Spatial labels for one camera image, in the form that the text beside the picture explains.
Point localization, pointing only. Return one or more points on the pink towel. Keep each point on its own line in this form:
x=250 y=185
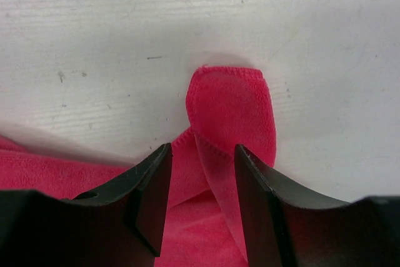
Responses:
x=226 y=106

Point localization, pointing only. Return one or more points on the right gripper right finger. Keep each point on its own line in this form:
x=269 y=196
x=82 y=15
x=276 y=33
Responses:
x=288 y=224

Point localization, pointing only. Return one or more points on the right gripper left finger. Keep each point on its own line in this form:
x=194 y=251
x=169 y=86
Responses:
x=119 y=223

